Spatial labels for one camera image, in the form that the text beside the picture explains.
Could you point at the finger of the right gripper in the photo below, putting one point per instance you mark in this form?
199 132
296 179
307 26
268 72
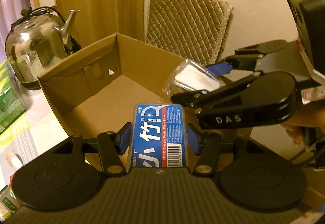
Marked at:
246 58
258 97

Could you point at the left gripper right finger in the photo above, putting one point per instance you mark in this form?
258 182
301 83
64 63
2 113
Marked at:
207 146

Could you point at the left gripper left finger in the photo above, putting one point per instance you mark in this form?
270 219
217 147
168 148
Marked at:
111 146

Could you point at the blue dental floss pick box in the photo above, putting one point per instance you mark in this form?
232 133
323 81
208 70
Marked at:
158 137

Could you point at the clear plastic packaged white item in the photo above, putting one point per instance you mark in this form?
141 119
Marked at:
190 76

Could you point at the white plastic spoon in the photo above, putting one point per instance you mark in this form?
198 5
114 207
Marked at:
13 161

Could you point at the green white medicine box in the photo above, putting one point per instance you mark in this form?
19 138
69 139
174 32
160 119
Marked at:
9 205

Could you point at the person right hand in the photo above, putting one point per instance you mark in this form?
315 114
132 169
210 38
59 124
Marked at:
310 115

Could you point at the brown cardboard box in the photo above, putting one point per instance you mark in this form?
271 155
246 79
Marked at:
96 89

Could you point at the quilted beige chair cushion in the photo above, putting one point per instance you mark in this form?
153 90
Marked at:
191 29

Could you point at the checked tablecloth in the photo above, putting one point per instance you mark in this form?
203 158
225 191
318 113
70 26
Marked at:
32 134

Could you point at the green tissue pack bundle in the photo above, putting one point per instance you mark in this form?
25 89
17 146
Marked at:
11 105

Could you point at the stainless steel kettle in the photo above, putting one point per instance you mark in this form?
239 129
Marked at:
37 41

